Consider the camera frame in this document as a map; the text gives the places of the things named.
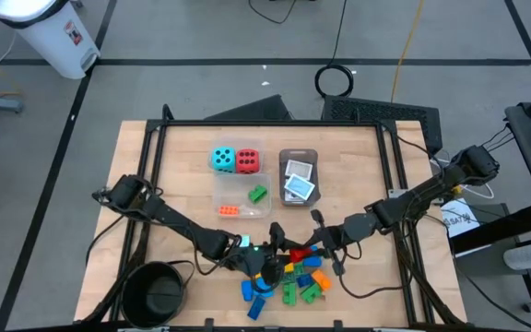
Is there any white printed sheet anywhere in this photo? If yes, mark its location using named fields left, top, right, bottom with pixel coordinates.
left=440, top=198, right=481, bottom=239

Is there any green stepped brick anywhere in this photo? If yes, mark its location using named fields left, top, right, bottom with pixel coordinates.
left=300, top=281, right=325, bottom=304

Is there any red brick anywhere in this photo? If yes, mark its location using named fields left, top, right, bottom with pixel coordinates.
left=289, top=247, right=313, bottom=263

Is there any black cable with coil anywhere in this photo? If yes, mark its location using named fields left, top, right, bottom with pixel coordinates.
left=313, top=0, right=356, bottom=99

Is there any black bucket with handle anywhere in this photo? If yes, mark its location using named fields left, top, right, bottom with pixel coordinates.
left=120, top=260, right=196, bottom=330

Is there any red foam die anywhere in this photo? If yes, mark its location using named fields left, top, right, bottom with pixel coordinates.
left=235, top=148, right=262, bottom=175

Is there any grey cylinder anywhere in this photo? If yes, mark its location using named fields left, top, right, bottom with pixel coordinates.
left=503, top=243, right=531, bottom=272

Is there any large blue brick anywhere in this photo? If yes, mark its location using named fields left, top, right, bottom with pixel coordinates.
left=302, top=243, right=324, bottom=268

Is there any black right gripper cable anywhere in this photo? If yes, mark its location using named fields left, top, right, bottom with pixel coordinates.
left=336, top=271, right=409, bottom=299

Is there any white pedal trash bin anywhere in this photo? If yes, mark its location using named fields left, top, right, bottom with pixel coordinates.
left=0, top=0, right=102, bottom=80

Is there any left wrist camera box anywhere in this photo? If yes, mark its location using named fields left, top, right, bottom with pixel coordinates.
left=239, top=243, right=262, bottom=273

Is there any silver metal bracket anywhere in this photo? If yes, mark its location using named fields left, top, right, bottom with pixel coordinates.
left=387, top=187, right=409, bottom=205

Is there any black metal table frame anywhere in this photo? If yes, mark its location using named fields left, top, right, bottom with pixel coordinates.
left=78, top=104, right=469, bottom=329

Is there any cyan foam die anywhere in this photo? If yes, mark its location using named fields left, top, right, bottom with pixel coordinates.
left=209, top=146, right=238, bottom=174

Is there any clear plastic container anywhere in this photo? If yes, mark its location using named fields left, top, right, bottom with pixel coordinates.
left=213, top=172, right=273, bottom=219
left=207, top=137, right=266, bottom=176

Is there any black flat panel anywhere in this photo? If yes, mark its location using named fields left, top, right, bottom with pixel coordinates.
left=204, top=94, right=294, bottom=122

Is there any card pack with green emblem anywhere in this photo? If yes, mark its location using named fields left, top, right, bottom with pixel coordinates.
left=283, top=172, right=316, bottom=202

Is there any card pack with grey emblem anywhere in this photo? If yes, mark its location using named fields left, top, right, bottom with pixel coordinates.
left=284, top=159, right=314, bottom=181

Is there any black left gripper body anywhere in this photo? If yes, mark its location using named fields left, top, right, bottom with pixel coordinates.
left=255, top=246, right=284, bottom=267

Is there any blue brick with side studs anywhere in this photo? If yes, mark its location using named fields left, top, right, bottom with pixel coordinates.
left=252, top=276, right=276, bottom=300

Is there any black cart beam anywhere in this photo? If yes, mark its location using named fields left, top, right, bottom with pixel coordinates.
left=449, top=202, right=531, bottom=255

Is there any grey translucent plastic bin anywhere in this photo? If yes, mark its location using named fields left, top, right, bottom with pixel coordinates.
left=277, top=148, right=321, bottom=208

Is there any orange brick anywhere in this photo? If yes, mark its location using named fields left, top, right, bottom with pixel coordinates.
left=311, top=269, right=332, bottom=292

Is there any yellow cable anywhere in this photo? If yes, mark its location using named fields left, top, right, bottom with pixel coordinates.
left=389, top=0, right=427, bottom=103

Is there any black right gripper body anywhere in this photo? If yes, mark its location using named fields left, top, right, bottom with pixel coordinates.
left=319, top=220, right=357, bottom=255

